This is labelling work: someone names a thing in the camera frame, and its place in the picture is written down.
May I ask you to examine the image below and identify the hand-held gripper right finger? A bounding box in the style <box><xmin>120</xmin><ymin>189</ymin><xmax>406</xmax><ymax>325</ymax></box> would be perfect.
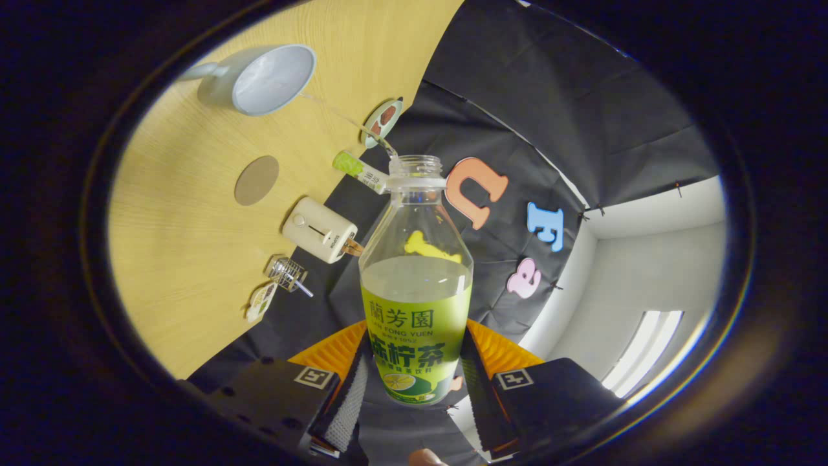
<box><xmin>458</xmin><ymin>318</ymin><xmax>628</xmax><ymax>457</ymax></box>

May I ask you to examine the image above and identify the wooden table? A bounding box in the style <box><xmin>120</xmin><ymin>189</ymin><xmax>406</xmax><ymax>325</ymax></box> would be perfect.
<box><xmin>107</xmin><ymin>0</ymin><xmax>466</xmax><ymax>381</ymax></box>

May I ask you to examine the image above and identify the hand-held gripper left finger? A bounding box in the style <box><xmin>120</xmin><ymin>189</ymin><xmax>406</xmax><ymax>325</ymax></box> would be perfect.
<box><xmin>181</xmin><ymin>319</ymin><xmax>371</xmax><ymax>457</ymax></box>

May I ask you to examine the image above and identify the grey cup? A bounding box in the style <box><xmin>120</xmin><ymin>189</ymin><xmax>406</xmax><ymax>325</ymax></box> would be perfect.
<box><xmin>181</xmin><ymin>44</ymin><xmax>318</xmax><ymax>117</ymax></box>

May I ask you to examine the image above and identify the ceiling light panel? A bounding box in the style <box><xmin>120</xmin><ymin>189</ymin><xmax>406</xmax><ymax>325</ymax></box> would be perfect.
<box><xmin>602</xmin><ymin>309</ymin><xmax>684</xmax><ymax>399</ymax></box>

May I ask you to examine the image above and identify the white toaster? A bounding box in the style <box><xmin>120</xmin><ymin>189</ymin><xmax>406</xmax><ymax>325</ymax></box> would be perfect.
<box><xmin>281</xmin><ymin>197</ymin><xmax>358</xmax><ymax>265</ymax></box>

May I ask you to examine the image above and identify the round brown coaster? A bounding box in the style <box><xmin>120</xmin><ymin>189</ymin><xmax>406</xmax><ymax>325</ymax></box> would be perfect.
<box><xmin>234</xmin><ymin>155</ymin><xmax>281</xmax><ymax>206</ymax></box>

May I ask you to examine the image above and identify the green label juice bottle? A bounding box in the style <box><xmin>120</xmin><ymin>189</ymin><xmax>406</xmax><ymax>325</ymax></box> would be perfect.
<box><xmin>359</xmin><ymin>154</ymin><xmax>475</xmax><ymax>406</ymax></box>

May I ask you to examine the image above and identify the white divided dish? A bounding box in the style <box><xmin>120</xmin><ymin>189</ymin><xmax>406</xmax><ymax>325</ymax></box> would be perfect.
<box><xmin>246</xmin><ymin>282</ymin><xmax>279</xmax><ymax>324</ymax></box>

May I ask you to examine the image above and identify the pale green plate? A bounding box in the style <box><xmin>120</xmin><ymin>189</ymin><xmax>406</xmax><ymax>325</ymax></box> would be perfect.
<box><xmin>360</xmin><ymin>97</ymin><xmax>404</xmax><ymax>150</ymax></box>

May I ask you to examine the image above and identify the slim white capped drink bottle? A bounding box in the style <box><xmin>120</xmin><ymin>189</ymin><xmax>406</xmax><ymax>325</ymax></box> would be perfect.
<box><xmin>332</xmin><ymin>150</ymin><xmax>392</xmax><ymax>195</ymax></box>

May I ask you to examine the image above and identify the metal wire utensil holder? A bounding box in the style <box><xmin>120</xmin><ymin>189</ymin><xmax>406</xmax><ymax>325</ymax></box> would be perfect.
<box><xmin>265</xmin><ymin>255</ymin><xmax>308</xmax><ymax>293</ymax></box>

